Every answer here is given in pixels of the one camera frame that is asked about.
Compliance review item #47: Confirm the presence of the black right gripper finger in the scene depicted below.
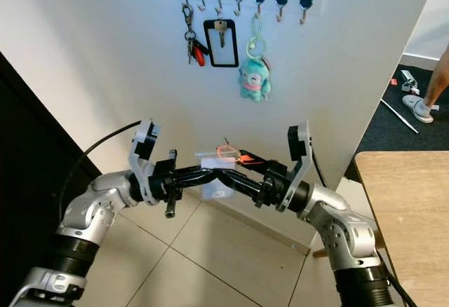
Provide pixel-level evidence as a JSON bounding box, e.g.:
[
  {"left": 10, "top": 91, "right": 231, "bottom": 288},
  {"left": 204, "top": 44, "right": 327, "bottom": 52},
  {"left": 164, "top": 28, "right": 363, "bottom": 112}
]
[
  {"left": 221, "top": 172, "right": 267, "bottom": 199},
  {"left": 235, "top": 150, "right": 271, "bottom": 175}
]

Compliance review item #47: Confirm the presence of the clear key pouch orange tag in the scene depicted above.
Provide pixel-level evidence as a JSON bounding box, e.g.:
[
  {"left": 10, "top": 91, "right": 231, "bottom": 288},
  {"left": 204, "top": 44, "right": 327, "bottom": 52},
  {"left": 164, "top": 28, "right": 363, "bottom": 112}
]
[{"left": 200, "top": 137, "right": 253, "bottom": 200}]

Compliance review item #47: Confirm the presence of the black carpet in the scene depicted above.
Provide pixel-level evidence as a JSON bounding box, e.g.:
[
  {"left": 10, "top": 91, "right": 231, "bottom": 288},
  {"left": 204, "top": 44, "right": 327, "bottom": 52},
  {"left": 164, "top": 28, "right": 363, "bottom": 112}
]
[{"left": 347, "top": 64, "right": 449, "bottom": 182}]

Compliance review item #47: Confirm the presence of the key bunch with red fob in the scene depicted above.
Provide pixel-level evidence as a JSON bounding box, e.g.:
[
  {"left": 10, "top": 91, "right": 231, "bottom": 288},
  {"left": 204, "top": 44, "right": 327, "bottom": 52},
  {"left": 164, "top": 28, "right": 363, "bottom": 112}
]
[{"left": 181, "top": 4, "right": 208, "bottom": 67}]

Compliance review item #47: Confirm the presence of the wooden table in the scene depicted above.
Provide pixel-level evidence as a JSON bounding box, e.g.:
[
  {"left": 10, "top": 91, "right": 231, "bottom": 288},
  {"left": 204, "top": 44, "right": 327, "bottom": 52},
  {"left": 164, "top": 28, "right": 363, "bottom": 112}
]
[{"left": 354, "top": 151, "right": 449, "bottom": 307}]

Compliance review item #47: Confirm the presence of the thin white stick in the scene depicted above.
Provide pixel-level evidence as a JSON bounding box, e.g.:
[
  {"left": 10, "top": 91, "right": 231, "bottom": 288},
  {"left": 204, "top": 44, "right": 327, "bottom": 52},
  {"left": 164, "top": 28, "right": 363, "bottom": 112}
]
[{"left": 381, "top": 99, "right": 420, "bottom": 134}]

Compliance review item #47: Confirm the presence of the silver key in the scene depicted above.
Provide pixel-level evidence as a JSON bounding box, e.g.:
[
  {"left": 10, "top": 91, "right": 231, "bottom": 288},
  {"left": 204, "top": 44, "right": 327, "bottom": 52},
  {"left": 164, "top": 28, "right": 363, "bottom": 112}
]
[{"left": 215, "top": 20, "right": 227, "bottom": 49}]

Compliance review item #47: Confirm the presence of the dark brown door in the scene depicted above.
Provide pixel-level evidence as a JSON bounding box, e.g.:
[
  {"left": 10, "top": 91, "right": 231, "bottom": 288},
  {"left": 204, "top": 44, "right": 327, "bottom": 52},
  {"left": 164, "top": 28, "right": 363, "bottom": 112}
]
[{"left": 0, "top": 55, "right": 85, "bottom": 307}]

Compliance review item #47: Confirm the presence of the grey white shoe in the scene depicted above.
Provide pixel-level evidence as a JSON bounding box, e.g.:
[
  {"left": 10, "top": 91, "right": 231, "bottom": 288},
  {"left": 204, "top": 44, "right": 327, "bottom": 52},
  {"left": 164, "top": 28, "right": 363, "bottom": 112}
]
[{"left": 402, "top": 93, "right": 436, "bottom": 123}]

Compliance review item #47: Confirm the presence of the person's bare leg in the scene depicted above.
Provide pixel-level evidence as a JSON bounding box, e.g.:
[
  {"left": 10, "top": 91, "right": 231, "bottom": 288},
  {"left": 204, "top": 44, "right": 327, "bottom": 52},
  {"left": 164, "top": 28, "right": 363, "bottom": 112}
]
[{"left": 426, "top": 46, "right": 449, "bottom": 108}]

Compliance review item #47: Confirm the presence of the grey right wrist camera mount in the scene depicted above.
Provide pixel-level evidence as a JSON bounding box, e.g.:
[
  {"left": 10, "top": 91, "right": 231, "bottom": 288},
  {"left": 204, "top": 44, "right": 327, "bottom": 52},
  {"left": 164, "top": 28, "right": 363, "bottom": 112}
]
[{"left": 277, "top": 120, "right": 314, "bottom": 213}]

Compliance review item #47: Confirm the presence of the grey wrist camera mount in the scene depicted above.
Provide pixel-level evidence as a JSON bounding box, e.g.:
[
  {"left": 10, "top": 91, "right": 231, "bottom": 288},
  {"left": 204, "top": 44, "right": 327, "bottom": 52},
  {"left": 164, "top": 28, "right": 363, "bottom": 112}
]
[
  {"left": 128, "top": 119, "right": 161, "bottom": 205},
  {"left": 277, "top": 120, "right": 314, "bottom": 213}
]

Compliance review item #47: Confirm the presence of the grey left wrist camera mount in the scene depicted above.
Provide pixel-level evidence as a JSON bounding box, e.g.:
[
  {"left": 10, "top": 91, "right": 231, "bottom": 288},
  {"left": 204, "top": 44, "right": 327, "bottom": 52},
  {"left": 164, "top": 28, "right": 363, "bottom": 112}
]
[{"left": 128, "top": 119, "right": 161, "bottom": 205}]

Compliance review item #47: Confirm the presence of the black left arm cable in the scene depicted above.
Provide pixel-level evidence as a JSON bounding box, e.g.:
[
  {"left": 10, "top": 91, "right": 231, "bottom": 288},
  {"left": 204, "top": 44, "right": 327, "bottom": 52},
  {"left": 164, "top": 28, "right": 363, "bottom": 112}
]
[{"left": 60, "top": 120, "right": 142, "bottom": 203}]

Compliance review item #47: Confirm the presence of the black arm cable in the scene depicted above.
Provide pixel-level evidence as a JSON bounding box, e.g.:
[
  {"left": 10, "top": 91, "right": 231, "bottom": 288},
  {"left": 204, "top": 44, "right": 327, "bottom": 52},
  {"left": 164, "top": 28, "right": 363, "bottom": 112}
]
[
  {"left": 382, "top": 254, "right": 418, "bottom": 307},
  {"left": 60, "top": 120, "right": 142, "bottom": 203}
]

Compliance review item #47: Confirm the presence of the black rectangular frame key tag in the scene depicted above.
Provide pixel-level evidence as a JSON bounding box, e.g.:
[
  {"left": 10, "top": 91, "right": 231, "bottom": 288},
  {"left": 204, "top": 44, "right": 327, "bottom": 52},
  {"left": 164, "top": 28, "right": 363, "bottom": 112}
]
[{"left": 203, "top": 19, "right": 239, "bottom": 68}]

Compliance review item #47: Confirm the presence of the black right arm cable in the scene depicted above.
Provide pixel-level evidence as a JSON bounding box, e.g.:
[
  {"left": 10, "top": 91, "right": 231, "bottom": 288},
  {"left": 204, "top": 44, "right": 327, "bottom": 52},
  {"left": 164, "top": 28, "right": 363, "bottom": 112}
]
[{"left": 382, "top": 254, "right": 418, "bottom": 307}]

